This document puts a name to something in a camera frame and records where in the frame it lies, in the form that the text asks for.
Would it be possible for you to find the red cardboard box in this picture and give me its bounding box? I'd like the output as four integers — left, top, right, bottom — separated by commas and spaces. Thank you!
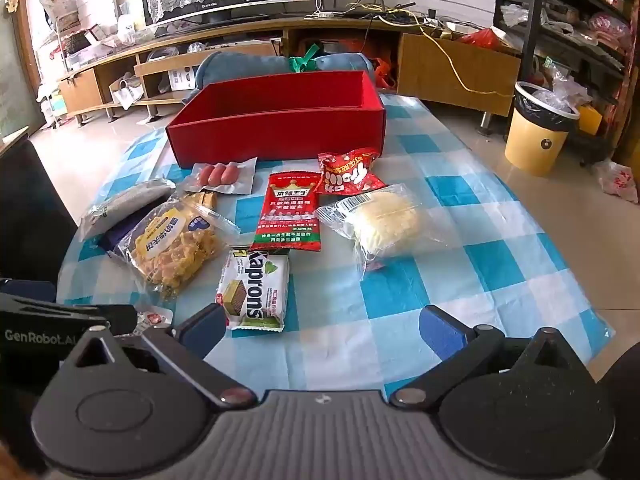
165, 70, 386, 169

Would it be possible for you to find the clear sausage packet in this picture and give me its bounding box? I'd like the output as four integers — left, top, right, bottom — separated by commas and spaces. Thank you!
182, 156, 258, 196

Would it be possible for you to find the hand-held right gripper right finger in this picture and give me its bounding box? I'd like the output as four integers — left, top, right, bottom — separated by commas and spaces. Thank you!
389, 305, 589, 408

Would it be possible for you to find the yellow trash bin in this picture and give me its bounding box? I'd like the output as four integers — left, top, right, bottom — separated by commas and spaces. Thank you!
504, 81, 581, 177

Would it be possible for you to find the blue checked tablecloth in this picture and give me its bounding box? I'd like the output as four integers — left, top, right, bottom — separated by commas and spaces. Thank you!
56, 92, 616, 396

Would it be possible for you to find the rolled blue blanket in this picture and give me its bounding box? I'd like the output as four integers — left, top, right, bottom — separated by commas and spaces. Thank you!
181, 51, 376, 106

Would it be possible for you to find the white paper bag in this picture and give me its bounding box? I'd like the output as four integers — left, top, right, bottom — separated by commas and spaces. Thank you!
109, 72, 143, 111

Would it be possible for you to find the green and white wafer packet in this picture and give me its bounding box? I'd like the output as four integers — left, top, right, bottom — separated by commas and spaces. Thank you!
215, 247, 291, 332

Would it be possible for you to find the grey translucent snack packet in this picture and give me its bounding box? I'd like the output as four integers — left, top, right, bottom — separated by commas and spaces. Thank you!
80, 178, 177, 241

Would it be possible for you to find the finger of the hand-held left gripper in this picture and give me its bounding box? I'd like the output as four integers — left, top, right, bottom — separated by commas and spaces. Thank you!
0, 278, 57, 304
75, 304, 139, 336

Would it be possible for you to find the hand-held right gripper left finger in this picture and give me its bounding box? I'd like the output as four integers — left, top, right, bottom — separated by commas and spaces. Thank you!
59, 304, 259, 408

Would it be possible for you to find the orange bag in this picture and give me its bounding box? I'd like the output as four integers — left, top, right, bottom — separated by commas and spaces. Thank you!
372, 42, 401, 91

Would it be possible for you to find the yellow cable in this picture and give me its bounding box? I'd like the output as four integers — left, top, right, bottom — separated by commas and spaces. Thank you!
350, 2, 516, 96

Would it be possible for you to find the purple and silver snack packet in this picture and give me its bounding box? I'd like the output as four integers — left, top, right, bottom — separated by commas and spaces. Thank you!
97, 225, 133, 256

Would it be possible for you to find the clear plastic bag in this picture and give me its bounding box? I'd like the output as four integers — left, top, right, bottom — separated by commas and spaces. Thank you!
530, 71, 593, 111

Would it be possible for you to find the gold snack packet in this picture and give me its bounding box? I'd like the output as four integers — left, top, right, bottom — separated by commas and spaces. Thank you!
185, 187, 218, 208

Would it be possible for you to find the yellow pastry packet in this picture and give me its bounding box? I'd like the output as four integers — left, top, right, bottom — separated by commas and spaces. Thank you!
112, 195, 241, 301

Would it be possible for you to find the red spicy strip packet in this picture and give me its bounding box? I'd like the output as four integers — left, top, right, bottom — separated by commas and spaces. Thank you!
248, 171, 325, 252

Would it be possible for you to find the clear bread packet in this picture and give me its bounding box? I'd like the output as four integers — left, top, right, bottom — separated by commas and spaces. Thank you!
315, 183, 451, 273

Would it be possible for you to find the small red and white sachet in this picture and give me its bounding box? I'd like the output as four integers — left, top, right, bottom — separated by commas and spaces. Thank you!
135, 305, 174, 333

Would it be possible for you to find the white printed box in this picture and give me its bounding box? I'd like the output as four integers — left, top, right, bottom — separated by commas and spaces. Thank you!
167, 66, 198, 92

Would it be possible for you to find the red plastic bag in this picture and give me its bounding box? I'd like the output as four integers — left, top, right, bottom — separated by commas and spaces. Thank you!
457, 27, 508, 51

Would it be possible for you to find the pink plastic bag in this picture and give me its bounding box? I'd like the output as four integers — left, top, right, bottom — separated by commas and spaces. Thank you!
587, 12, 633, 48

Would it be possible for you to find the green strap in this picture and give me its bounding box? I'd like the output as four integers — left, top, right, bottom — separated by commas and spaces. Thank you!
287, 44, 321, 72

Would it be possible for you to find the red and white snack packet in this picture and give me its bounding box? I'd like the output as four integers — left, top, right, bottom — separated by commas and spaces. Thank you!
318, 147, 386, 194

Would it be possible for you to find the wooden television cabinet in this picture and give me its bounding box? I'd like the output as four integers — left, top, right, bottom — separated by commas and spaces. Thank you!
57, 12, 521, 123

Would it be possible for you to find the white plastic bag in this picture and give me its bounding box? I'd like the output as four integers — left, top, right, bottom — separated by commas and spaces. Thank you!
591, 158, 639, 203

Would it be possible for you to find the black chair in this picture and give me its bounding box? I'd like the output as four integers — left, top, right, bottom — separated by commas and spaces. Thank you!
0, 130, 79, 286

